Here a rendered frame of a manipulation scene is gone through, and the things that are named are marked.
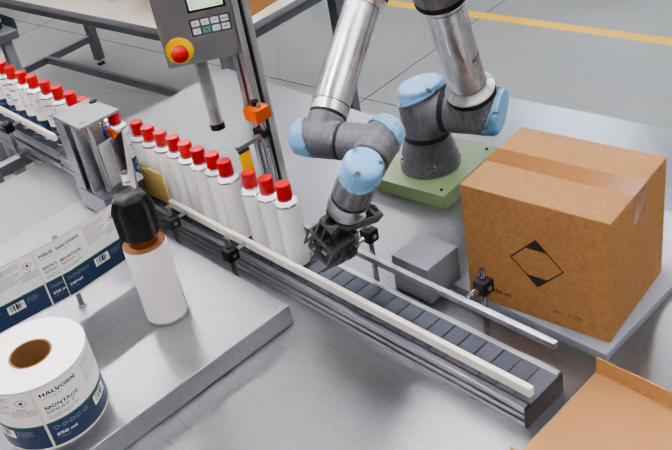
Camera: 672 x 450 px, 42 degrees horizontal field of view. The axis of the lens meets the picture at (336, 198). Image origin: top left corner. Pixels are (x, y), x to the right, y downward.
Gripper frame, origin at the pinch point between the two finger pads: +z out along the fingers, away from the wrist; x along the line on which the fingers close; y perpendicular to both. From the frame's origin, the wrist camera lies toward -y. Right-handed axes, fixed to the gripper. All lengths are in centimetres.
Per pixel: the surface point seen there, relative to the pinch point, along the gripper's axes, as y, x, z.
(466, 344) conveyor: -0.6, 32.7, -12.6
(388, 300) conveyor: -1.5, 14.7, -2.2
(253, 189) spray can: 1.5, -23.4, 0.4
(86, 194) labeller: 16, -64, 38
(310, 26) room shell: -239, -203, 225
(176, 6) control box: -3, -58, -23
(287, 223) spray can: 2.0, -12.0, -0.7
